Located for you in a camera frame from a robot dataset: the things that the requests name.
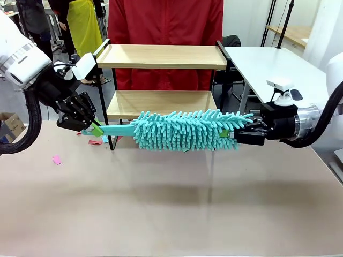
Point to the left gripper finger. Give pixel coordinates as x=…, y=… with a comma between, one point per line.
x=72, y=121
x=87, y=107

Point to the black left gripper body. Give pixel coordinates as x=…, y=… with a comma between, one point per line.
x=59, y=91

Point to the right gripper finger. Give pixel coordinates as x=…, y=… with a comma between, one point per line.
x=254, y=122
x=249, y=138

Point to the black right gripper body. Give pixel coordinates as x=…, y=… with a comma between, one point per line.
x=278, y=120

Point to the teal microfiber duster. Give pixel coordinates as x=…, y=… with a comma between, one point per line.
x=182, y=131

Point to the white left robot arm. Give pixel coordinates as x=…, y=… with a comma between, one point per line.
x=18, y=59

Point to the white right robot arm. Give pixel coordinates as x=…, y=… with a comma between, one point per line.
x=333, y=75

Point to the background wooden shelf board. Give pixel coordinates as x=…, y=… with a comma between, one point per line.
x=290, y=33

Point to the black metal wooden shelf rack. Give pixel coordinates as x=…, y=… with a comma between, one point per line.
x=160, y=57

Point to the pink paper scrap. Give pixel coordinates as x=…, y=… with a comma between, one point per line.
x=57, y=159

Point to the cardboard box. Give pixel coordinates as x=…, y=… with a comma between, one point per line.
x=13, y=123

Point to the white side table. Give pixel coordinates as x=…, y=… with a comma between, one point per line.
x=268, y=64

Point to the person in yellow apron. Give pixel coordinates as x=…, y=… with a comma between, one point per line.
x=83, y=26

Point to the person in black clothes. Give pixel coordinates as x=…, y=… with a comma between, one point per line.
x=64, y=16

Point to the black office chair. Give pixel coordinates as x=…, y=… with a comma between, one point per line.
x=231, y=42

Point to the black stand pole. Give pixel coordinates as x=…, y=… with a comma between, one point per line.
x=285, y=24
x=268, y=24

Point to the white curtain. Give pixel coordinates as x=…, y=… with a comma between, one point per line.
x=324, y=29

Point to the person in red jacket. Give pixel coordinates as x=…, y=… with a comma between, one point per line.
x=166, y=21

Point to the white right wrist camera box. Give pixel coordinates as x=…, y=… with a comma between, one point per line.
x=280, y=84

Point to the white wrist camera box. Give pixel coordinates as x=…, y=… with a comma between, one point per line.
x=85, y=65
x=280, y=84

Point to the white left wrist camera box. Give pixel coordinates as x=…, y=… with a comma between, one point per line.
x=85, y=65

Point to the grey metal base plate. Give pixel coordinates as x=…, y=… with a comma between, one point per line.
x=338, y=163

